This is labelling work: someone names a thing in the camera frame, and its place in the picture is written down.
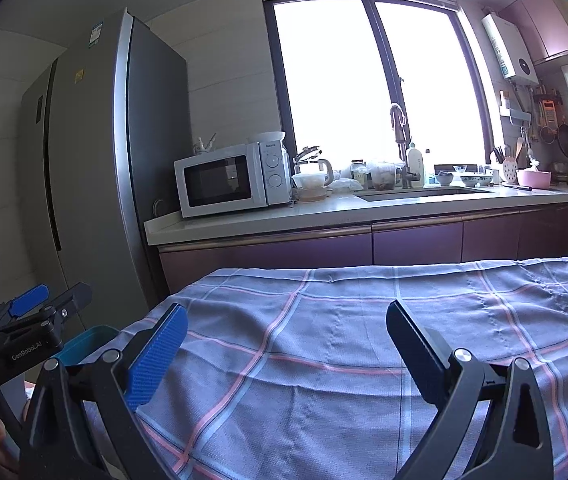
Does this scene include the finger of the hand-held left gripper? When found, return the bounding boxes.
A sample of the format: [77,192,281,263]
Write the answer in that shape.
[0,283,50,332]
[0,281,93,337]

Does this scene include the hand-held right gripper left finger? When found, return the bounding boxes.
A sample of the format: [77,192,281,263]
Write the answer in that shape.
[18,301,189,480]

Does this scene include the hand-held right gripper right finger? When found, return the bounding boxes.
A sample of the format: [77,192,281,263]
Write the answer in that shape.
[379,300,555,480]

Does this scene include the teal plastic bin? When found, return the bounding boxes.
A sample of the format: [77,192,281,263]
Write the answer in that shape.
[56,325,122,368]

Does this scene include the plaid tablecloth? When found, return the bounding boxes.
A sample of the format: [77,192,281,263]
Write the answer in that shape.
[81,255,568,480]

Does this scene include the grey refrigerator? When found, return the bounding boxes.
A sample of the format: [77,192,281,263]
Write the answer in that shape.
[16,7,189,341]

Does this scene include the purple base cabinets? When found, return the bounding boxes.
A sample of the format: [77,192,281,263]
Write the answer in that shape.
[158,204,568,296]

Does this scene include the white kitchen countertop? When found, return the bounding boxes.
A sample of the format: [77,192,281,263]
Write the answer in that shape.
[144,182,568,247]

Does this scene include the clear container dark contents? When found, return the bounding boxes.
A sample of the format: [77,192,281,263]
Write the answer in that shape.
[366,159,405,191]

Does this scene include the white microwave oven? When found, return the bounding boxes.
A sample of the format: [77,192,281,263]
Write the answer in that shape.
[174,142,293,219]

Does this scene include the white soap bottle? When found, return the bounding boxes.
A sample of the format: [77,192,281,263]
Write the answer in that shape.
[406,142,425,188]

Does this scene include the glass jar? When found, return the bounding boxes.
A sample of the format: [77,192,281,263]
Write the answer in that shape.
[350,159,369,188]

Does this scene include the stacked clear bowls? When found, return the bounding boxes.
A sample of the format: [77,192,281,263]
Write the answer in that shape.
[291,171,335,204]

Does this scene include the glass kettle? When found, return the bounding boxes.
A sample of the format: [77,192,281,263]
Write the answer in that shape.
[292,146,335,186]

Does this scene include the pink pot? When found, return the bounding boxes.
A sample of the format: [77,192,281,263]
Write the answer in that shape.
[516,169,552,188]

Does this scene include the metal kitchen faucet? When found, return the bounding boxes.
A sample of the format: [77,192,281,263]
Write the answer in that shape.
[389,104,422,190]

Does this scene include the dark framed window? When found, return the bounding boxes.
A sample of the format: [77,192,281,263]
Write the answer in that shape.
[261,0,505,186]

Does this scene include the white water heater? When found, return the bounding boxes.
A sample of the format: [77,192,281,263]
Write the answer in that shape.
[481,11,539,82]

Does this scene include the pink wall cabinet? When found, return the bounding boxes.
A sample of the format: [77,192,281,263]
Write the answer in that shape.
[499,0,568,65]

